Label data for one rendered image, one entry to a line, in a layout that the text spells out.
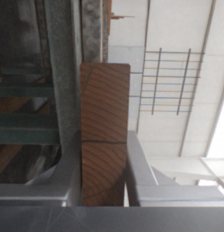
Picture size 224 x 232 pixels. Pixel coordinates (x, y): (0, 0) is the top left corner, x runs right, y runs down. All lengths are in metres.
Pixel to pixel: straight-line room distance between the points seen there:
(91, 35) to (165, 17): 6.40
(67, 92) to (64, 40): 0.08
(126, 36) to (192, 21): 2.21
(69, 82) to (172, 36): 6.50
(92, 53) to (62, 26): 0.06
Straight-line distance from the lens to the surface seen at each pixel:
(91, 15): 0.32
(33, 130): 0.49
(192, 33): 7.01
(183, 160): 8.57
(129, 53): 5.83
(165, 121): 7.50
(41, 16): 1.01
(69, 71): 0.29
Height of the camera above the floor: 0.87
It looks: 1 degrees up
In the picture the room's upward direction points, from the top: 91 degrees clockwise
